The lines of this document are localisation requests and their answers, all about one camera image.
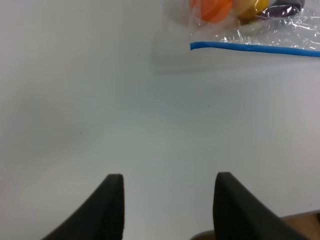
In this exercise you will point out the clear zip bag blue seal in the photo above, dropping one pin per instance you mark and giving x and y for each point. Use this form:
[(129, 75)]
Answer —
[(297, 35)]

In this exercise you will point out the yellow pear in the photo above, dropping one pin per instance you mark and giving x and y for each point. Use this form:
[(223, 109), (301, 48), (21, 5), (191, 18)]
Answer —
[(247, 9)]

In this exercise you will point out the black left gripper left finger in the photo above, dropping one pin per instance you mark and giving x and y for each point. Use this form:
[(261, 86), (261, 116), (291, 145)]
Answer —
[(100, 217)]

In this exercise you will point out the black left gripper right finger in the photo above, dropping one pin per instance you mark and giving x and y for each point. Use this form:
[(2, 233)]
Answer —
[(239, 215)]

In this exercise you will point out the purple eggplant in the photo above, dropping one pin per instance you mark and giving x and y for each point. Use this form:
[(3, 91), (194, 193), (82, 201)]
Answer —
[(279, 11)]

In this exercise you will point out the orange fruit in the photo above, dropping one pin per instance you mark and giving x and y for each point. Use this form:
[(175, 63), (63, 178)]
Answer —
[(211, 11)]

